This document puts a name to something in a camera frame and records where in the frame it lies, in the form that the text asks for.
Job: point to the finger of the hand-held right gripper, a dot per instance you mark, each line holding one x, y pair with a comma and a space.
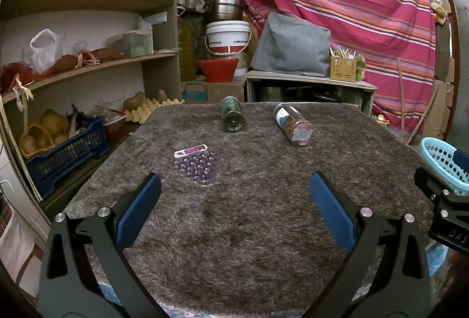
462, 164
427, 180

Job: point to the large potato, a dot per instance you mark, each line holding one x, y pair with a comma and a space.
133, 100

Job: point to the yellow chopstick holder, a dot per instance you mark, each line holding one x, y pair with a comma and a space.
342, 69

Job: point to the clear plastic container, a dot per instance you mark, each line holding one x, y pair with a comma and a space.
132, 45

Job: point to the white plastic bag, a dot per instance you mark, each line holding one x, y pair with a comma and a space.
42, 50

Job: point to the purple candy blister pack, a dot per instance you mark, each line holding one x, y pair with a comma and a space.
198, 167

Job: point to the grey cushion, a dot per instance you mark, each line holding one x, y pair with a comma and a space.
289, 47

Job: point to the green label clear jar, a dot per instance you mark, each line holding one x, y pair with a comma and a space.
231, 109

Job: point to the blue plastic crate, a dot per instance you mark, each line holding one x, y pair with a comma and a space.
66, 160

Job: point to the green leafy vegetables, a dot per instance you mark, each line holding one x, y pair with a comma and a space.
361, 65

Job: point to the low white cabinet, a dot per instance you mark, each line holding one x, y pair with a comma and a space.
293, 75

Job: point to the net bag of potatoes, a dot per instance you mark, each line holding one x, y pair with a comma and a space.
47, 127

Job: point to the egg carton tray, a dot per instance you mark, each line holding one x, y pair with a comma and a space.
146, 112

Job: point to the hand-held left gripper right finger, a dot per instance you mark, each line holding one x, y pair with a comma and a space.
333, 211

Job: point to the white plastic jar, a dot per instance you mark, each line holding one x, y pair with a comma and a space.
196, 0

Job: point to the light blue plastic basket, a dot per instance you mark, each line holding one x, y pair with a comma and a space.
436, 153

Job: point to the white plastic bucket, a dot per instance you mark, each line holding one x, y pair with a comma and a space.
227, 34

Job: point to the red mesh bag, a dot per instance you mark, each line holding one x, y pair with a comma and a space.
13, 78

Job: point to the white sack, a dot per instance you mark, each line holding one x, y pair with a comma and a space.
14, 248

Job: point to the white label clear jar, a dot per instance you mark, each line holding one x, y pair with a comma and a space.
289, 120

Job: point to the dark small basket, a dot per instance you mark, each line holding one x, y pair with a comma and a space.
115, 129

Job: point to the wooden stick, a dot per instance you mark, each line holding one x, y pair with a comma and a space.
401, 94
425, 113

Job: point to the small potato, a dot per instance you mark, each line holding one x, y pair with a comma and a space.
163, 95

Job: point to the sweet potato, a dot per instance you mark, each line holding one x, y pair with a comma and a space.
106, 55
66, 64

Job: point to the steel pot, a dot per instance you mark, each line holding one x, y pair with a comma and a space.
223, 8

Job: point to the red plastic bowl basket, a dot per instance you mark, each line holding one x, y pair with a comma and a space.
218, 70

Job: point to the yellow oil bottle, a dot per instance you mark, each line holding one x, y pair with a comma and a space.
381, 119

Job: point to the large oil jug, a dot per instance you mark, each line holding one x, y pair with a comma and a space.
186, 47

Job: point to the brown cardboard box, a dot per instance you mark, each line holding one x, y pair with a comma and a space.
220, 91

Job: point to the dark pan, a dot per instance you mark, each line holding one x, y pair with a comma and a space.
326, 97

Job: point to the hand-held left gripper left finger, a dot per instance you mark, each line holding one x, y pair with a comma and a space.
137, 211

